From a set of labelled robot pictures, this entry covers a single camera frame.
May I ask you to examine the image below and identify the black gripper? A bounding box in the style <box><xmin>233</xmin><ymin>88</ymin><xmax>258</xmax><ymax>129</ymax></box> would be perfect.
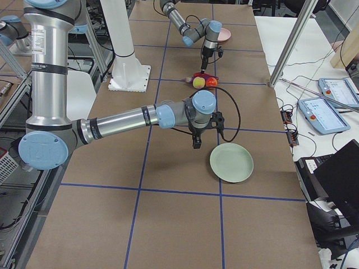
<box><xmin>201</xmin><ymin>46</ymin><xmax>223</xmax><ymax>73</ymax></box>
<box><xmin>188</xmin><ymin>112</ymin><xmax>224</xmax><ymax>149</ymax></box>

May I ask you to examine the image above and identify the yellow pink peach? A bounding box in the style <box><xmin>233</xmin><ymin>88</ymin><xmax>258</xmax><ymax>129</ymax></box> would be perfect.
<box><xmin>192</xmin><ymin>77</ymin><xmax>206</xmax><ymax>89</ymax></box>

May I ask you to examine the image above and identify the purple eggplant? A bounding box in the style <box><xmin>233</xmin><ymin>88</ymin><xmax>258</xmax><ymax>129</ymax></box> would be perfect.
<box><xmin>182</xmin><ymin>74</ymin><xmax>219</xmax><ymax>83</ymax></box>

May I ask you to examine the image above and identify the red chili pepper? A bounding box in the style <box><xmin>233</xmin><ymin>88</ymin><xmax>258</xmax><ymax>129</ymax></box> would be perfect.
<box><xmin>193</xmin><ymin>72</ymin><xmax>209</xmax><ymax>78</ymax></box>

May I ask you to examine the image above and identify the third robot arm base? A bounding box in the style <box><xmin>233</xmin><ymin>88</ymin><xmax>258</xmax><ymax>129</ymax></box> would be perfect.
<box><xmin>1</xmin><ymin>15</ymin><xmax>31</xmax><ymax>56</ymax></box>

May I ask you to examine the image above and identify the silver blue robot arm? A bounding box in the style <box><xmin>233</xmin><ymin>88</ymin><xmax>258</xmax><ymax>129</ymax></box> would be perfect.
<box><xmin>160</xmin><ymin>1</ymin><xmax>223</xmax><ymax>73</ymax></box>
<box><xmin>19</xmin><ymin>1</ymin><xmax>222</xmax><ymax>170</ymax></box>

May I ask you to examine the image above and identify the red yellow pomegranate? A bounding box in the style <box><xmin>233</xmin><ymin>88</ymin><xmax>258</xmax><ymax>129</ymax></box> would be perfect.
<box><xmin>205</xmin><ymin>77</ymin><xmax>218</xmax><ymax>90</ymax></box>

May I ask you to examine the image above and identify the pink plate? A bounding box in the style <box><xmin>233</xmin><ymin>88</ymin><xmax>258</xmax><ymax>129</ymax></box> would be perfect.
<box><xmin>218</xmin><ymin>27</ymin><xmax>232</xmax><ymax>43</ymax></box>

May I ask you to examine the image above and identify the green plate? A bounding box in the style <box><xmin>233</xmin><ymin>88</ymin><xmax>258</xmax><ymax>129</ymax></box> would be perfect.
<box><xmin>210</xmin><ymin>143</ymin><xmax>254</xmax><ymax>183</ymax></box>

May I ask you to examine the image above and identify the long metal rod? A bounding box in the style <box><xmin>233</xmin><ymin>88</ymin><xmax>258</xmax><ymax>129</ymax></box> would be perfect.
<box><xmin>279</xmin><ymin>78</ymin><xmax>358</xmax><ymax>113</ymax></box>

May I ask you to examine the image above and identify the near teach pendant tablet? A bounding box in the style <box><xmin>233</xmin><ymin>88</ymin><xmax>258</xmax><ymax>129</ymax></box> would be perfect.
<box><xmin>298</xmin><ymin>98</ymin><xmax>351</xmax><ymax>135</ymax></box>

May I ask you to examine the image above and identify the teach pendant tablet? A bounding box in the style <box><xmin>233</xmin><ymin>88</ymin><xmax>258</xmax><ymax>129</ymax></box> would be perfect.
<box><xmin>318</xmin><ymin>78</ymin><xmax>358</xmax><ymax>108</ymax></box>
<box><xmin>298</xmin><ymin>98</ymin><xmax>351</xmax><ymax>135</ymax></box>

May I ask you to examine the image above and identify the white chair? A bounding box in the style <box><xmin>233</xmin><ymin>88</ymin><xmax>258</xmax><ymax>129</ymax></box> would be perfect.
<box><xmin>67</xmin><ymin>70</ymin><xmax>96</xmax><ymax>120</ymax></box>

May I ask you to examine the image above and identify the far teach pendant tablet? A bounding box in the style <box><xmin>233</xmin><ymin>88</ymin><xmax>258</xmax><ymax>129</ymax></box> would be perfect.
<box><xmin>318</xmin><ymin>78</ymin><xmax>358</xmax><ymax>108</ymax></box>

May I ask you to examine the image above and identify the black laptop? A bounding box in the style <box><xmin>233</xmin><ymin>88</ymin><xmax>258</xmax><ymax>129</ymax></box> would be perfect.
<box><xmin>295</xmin><ymin>139</ymin><xmax>358</xmax><ymax>225</ymax></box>

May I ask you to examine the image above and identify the white plastic basket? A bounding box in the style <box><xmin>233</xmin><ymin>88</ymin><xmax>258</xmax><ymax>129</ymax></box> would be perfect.
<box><xmin>0</xmin><ymin>148</ymin><xmax>19</xmax><ymax>184</ymax></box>

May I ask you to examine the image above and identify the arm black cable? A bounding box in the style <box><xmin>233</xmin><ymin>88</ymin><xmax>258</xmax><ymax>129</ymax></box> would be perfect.
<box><xmin>171</xmin><ymin>85</ymin><xmax>241</xmax><ymax>142</ymax></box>

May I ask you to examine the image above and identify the white camera mast column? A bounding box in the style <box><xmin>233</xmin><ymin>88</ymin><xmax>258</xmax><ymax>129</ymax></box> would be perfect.
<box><xmin>100</xmin><ymin>0</ymin><xmax>151</xmax><ymax>92</ymax></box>

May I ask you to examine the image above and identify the aluminium frame post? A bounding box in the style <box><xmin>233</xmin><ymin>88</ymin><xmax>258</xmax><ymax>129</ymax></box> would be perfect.
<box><xmin>268</xmin><ymin>0</ymin><xmax>318</xmax><ymax>88</ymax></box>

